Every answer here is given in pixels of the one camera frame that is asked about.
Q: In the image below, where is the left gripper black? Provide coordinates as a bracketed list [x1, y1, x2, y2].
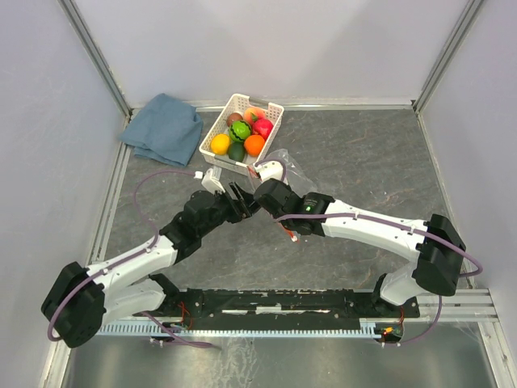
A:
[198, 180, 260, 237]

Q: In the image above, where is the clear zip top bag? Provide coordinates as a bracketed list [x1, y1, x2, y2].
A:
[248, 149, 317, 218]

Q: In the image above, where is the dark green avocado toy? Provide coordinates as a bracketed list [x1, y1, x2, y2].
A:
[227, 142, 246, 162]

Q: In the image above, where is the white plastic basket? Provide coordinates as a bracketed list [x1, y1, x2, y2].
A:
[199, 93, 284, 175]

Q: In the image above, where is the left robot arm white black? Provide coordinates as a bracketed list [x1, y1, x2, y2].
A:
[41, 183, 260, 348]

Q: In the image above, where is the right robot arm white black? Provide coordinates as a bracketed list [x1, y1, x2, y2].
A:
[254, 179, 465, 316]

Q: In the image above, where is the orange fruit toy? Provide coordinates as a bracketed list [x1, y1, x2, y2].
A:
[244, 134, 266, 158]

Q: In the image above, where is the yellow lemon toy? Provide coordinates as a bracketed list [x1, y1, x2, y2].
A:
[210, 133, 232, 155]

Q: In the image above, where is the red pomegranate toy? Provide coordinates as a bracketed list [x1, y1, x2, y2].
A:
[252, 118, 274, 141]

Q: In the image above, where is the green watermelon toy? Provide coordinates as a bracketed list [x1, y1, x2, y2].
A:
[229, 120, 252, 143]

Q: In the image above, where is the peach fruit toy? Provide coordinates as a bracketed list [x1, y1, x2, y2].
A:
[243, 106, 266, 125]

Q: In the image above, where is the brown kiwi toy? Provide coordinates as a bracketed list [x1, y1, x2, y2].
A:
[226, 112, 243, 127]

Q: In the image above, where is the blue folded cloth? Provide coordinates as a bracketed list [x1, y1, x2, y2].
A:
[120, 94, 204, 167]

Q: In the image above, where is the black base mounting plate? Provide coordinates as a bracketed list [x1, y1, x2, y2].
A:
[150, 289, 420, 331]

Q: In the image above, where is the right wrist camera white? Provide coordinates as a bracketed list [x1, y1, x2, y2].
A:
[247, 159, 287, 184]

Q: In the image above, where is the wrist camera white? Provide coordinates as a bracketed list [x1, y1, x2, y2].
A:
[247, 159, 287, 184]
[194, 166, 225, 194]

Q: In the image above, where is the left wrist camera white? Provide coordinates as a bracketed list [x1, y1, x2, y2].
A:
[194, 166, 225, 194]

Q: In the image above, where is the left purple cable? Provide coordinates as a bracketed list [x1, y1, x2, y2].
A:
[47, 169, 221, 349]

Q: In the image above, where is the purple cable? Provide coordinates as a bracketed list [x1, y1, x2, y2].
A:
[254, 159, 484, 348]
[47, 169, 221, 349]

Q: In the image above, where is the light blue cable duct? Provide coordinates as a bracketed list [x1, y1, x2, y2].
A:
[97, 319, 380, 340]

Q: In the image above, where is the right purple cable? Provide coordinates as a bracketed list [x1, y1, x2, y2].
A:
[254, 159, 484, 348]

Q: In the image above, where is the aluminium frame rail front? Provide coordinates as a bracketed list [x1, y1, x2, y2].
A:
[60, 287, 498, 324]

